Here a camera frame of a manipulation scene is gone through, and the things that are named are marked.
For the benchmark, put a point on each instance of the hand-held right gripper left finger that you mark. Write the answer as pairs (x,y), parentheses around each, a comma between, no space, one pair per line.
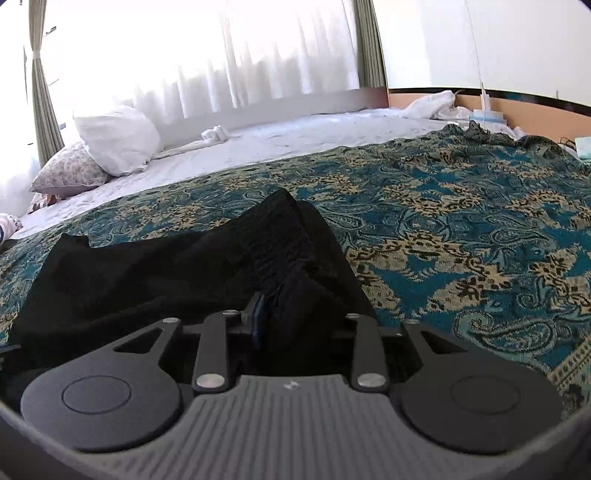
(258,323)

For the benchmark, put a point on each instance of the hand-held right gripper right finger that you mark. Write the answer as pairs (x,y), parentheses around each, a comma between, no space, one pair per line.
(364,341)

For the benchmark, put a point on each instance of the black pants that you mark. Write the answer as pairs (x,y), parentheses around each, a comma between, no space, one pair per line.
(184,277)

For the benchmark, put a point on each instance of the teal patterned blanket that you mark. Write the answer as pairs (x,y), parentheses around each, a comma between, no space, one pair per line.
(438,221)

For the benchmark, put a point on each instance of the white bed sheet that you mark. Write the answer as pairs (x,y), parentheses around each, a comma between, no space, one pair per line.
(277,143)

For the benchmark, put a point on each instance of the small rolled white cloth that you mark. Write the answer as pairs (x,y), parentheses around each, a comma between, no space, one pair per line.
(216,134)

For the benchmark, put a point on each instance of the brown bed side board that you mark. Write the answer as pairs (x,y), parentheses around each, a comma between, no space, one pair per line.
(277,104)

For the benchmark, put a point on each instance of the white pillow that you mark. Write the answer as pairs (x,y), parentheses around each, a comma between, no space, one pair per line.
(120,138)

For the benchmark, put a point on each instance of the floral pillow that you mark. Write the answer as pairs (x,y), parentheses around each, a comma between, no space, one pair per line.
(69,173)

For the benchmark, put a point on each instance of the white charger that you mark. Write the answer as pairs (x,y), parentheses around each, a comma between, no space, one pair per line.
(485,99)

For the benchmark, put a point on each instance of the white sheer curtain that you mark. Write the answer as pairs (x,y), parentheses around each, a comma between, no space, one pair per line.
(207,55)

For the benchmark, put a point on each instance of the tan wooden headboard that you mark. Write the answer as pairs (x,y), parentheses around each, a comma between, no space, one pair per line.
(531,115)

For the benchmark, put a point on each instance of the folded green blue cloth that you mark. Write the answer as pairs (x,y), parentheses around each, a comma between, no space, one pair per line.
(584,147)

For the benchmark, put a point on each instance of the olive green drape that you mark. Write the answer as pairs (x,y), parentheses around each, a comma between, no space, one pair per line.
(44,101)
(369,46)

